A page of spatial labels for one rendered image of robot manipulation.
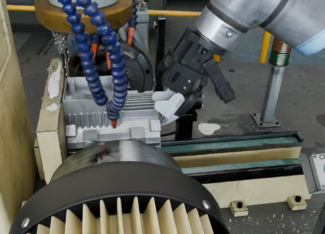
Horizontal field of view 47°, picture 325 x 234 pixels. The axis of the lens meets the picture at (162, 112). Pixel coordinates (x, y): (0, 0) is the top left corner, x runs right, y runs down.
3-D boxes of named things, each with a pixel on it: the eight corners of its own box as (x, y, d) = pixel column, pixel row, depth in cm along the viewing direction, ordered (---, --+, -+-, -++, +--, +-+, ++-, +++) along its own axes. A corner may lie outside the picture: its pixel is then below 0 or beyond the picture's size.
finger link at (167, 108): (142, 116, 78) (164, 82, 75) (165, 125, 81) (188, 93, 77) (143, 124, 76) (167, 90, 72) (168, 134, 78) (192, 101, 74)
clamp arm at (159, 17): (153, 110, 100) (155, 18, 86) (152, 104, 102) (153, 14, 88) (166, 109, 100) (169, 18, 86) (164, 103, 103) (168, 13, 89)
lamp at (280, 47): (276, 53, 113) (279, 39, 111) (268, 45, 118) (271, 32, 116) (294, 52, 114) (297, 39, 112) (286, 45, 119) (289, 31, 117)
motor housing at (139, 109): (72, 196, 83) (62, 127, 73) (76, 143, 99) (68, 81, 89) (160, 188, 86) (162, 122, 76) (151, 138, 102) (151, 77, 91)
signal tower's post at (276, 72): (258, 128, 128) (284, 8, 105) (250, 115, 134) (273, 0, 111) (280, 126, 129) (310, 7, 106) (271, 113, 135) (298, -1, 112)
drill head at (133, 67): (67, 138, 102) (55, 54, 88) (73, 69, 135) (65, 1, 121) (157, 132, 105) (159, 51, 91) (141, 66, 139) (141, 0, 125)
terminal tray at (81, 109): (66, 130, 78) (62, 101, 74) (69, 103, 87) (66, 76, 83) (123, 126, 80) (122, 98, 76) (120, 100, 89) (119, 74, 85)
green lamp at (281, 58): (273, 66, 116) (276, 53, 113) (266, 58, 121) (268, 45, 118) (291, 65, 117) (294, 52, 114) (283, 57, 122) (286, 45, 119)
